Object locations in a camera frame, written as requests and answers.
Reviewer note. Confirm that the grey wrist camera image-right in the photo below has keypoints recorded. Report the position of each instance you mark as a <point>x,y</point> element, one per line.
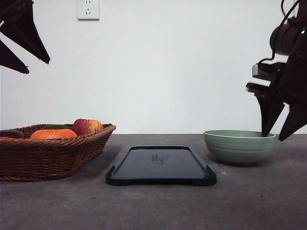
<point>264,71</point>

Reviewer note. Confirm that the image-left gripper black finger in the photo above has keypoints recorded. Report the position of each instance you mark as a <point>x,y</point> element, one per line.
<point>19,26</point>
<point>10,60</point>

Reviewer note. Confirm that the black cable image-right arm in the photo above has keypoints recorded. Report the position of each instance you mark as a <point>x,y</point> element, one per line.
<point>285,18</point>

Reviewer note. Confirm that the dark rectangular tray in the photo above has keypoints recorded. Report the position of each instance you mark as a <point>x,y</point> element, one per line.
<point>146,165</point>

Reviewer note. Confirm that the green ceramic bowl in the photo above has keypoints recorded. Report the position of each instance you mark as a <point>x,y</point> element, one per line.
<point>238,146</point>

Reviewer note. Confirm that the brown wicker basket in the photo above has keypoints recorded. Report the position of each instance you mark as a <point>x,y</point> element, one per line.
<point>27,160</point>

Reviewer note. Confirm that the red yellow apple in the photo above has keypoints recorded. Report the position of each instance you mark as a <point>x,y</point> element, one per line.
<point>86,126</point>

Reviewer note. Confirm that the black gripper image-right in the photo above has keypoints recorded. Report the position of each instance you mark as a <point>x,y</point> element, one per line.
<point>290,88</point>

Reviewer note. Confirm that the white wall socket left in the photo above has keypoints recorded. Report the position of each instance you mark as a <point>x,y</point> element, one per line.
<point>88,11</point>

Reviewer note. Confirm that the dark green avocado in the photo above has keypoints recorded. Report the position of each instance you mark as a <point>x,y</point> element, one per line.
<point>55,127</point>

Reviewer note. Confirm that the orange tangerine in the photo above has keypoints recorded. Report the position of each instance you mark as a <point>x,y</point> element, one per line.
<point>53,134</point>

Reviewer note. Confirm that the dark purple fruit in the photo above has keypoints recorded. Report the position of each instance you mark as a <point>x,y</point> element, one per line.
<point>9,133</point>

